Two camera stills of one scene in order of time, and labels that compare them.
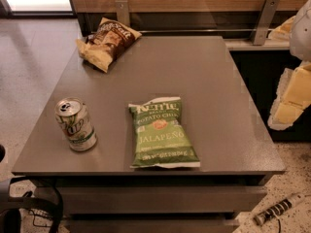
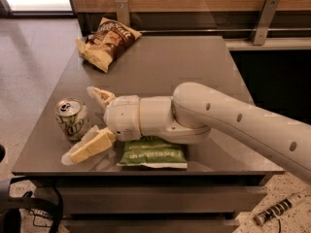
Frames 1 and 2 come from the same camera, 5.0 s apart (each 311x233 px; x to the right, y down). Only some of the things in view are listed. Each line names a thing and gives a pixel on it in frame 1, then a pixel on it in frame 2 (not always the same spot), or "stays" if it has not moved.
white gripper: [301, 33] -> [122, 117]
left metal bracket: [122, 12] stays
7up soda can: [76, 124] stays
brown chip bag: [100, 48] stays
